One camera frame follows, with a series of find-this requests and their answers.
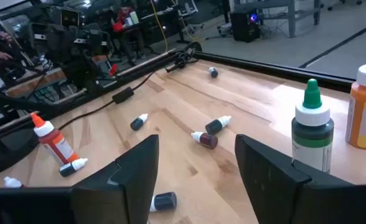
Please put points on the black table frame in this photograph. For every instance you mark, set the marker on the black table frame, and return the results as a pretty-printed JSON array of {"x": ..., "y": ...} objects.
[{"x": 264, "y": 69}]

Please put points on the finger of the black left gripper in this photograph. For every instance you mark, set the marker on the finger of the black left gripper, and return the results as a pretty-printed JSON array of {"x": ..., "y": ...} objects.
[
  {"x": 88, "y": 46},
  {"x": 51, "y": 46}
]

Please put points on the green food coloring bottle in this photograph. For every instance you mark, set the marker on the green food coloring bottle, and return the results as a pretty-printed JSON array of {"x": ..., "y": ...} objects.
[{"x": 312, "y": 137}]

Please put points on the small red clamp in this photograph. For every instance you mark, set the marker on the small red clamp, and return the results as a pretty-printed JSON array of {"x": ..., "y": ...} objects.
[{"x": 113, "y": 69}]

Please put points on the gray metal table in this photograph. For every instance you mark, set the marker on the gray metal table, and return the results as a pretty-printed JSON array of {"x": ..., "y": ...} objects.
[{"x": 290, "y": 15}]

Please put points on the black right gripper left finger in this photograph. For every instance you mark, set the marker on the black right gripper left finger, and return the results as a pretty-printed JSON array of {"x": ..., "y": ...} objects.
[{"x": 77, "y": 205}]

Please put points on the red food coloring bottle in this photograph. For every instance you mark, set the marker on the red food coloring bottle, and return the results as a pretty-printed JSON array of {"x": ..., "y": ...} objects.
[{"x": 57, "y": 144}]

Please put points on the yellow food coloring bottle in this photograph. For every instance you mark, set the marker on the yellow food coloring bottle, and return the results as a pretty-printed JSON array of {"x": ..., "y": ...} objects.
[{"x": 365, "y": 118}]

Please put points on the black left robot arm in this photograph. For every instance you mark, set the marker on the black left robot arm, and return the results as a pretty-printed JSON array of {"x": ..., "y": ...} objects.
[{"x": 77, "y": 74}]

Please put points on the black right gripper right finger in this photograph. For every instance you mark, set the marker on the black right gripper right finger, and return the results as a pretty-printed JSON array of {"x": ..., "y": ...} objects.
[{"x": 295, "y": 199}]

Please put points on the small maroon dropper bottle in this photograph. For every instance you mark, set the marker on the small maroon dropper bottle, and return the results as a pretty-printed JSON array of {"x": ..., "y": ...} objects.
[{"x": 208, "y": 140}]

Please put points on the black computer tower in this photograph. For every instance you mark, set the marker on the black computer tower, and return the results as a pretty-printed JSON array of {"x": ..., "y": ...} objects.
[{"x": 245, "y": 28}]

